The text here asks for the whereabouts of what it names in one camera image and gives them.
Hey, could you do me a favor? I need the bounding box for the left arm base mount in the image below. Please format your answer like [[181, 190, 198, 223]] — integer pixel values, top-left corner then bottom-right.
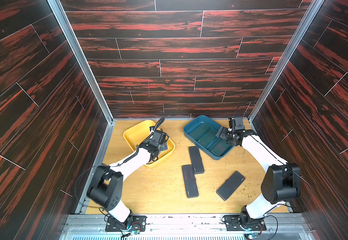
[[105, 215, 147, 234]]

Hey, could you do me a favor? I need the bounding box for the yellow plastic storage tray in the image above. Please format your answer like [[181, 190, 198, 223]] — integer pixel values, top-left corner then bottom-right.
[[123, 120, 175, 168]]

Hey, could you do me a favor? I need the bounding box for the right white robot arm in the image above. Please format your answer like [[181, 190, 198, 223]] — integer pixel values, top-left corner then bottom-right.
[[216, 118, 302, 221]]

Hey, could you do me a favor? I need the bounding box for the black pencil case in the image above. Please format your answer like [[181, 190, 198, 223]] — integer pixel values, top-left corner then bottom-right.
[[189, 146, 205, 175], [216, 171, 246, 201], [182, 165, 199, 199]]

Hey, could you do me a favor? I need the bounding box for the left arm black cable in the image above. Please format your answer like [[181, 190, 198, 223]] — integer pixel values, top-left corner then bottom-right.
[[73, 116, 167, 208]]

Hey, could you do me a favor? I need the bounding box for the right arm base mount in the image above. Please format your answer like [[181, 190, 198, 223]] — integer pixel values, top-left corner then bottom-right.
[[222, 215, 267, 232]]

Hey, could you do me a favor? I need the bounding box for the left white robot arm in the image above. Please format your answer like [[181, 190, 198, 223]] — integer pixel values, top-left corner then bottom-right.
[[87, 130, 169, 226]]

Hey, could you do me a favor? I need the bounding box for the teal plastic storage tray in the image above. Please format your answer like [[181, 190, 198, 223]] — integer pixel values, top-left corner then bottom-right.
[[184, 115, 234, 161]]

